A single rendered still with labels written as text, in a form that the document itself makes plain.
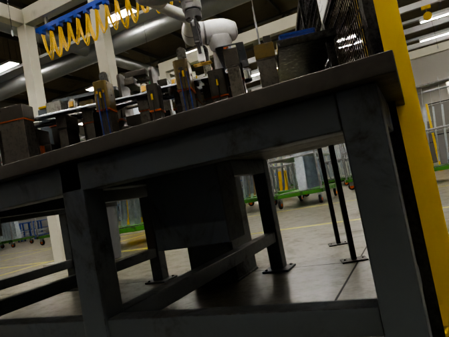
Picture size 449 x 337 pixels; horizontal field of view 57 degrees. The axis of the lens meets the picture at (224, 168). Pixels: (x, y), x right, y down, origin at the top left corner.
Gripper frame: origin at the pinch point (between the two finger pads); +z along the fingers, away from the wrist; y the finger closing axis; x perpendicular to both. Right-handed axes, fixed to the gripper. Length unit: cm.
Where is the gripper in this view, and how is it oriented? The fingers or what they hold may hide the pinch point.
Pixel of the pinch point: (200, 55)
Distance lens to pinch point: 190.8
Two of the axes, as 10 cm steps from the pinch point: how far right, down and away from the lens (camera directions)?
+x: 9.7, -2.0, -1.3
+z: 1.9, 9.8, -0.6
